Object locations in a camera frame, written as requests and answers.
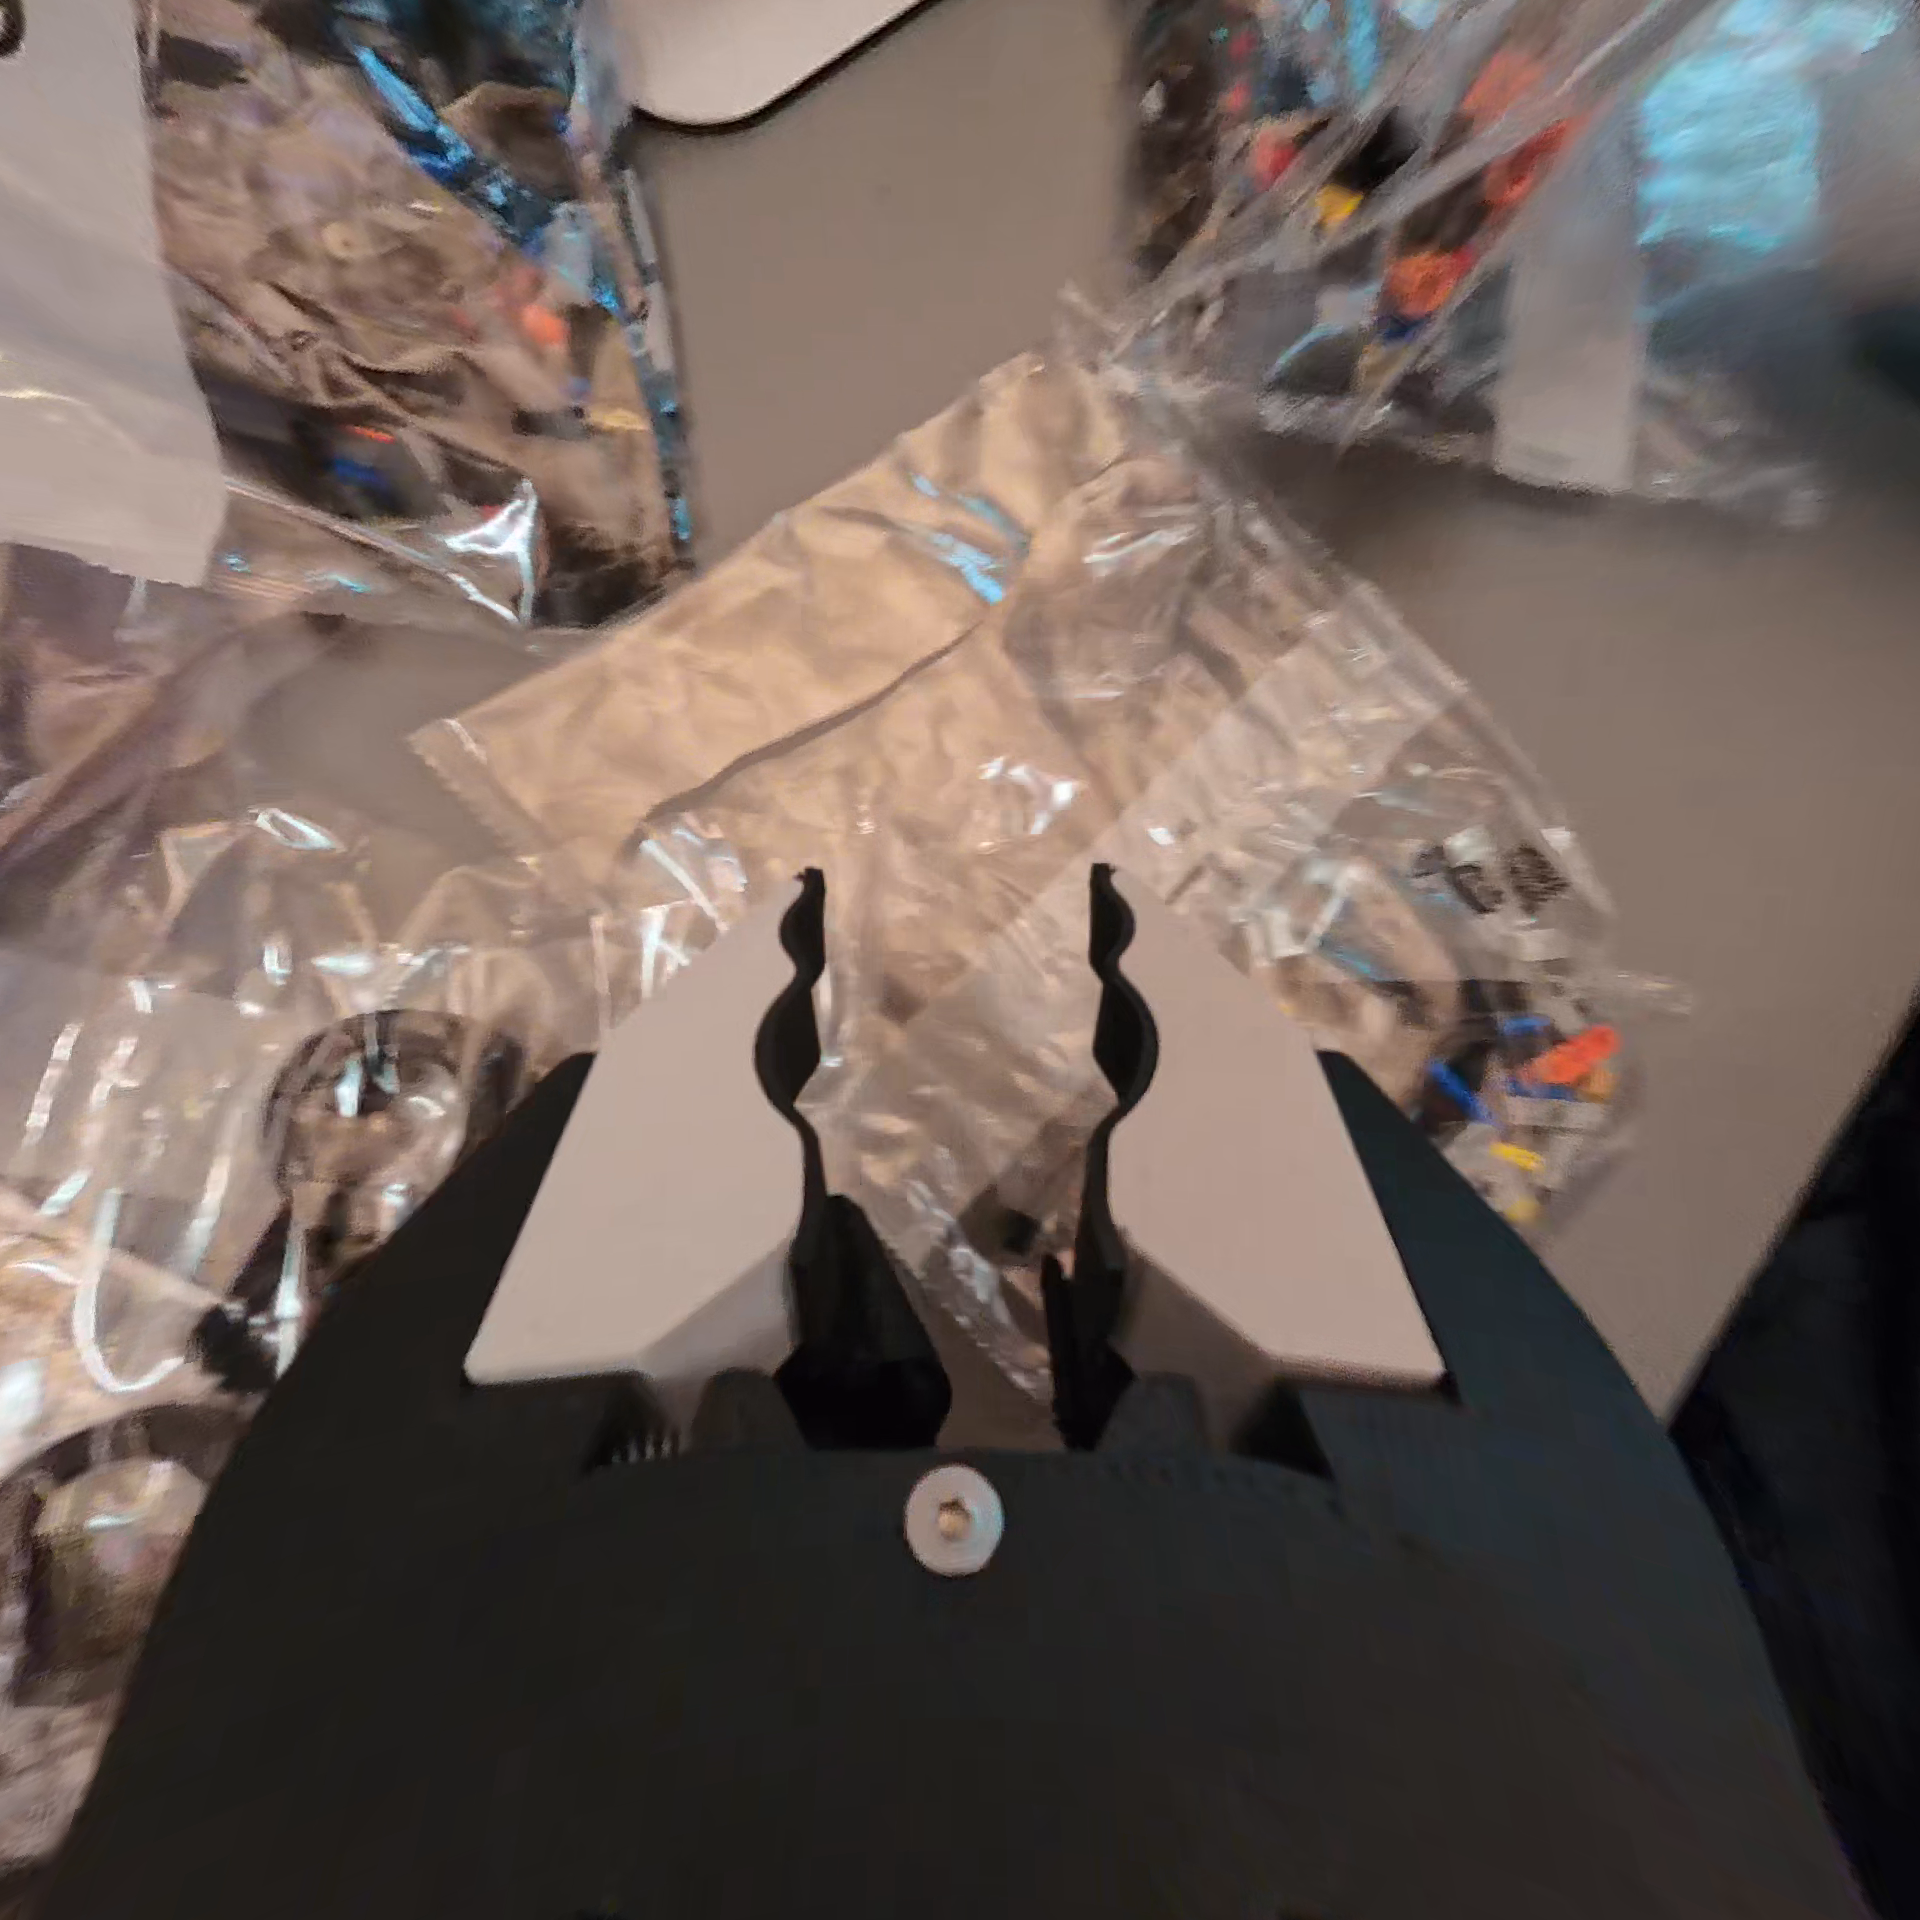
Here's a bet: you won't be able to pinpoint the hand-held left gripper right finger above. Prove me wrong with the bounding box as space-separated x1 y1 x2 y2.
1041 864 1449 1452

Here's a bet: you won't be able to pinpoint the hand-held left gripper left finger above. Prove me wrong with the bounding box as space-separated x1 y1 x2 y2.
462 865 955 1452

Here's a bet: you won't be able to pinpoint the clear bag of mixed parts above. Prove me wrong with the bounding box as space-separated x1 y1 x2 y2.
407 354 1693 1413

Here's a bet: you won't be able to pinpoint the clear bag of black tyres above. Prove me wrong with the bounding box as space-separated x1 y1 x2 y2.
0 810 751 1818

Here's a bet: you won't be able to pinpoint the person's legs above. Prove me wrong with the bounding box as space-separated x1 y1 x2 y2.
1664 1005 1920 1920

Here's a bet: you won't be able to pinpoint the clear bag of black red parts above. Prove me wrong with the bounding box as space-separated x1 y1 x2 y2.
1124 0 1862 529

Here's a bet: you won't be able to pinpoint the white-labelled bag of dark parts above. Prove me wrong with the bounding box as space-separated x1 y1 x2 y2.
0 0 698 632

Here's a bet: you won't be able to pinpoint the white book stand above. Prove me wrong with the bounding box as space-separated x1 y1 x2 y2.
621 0 939 134

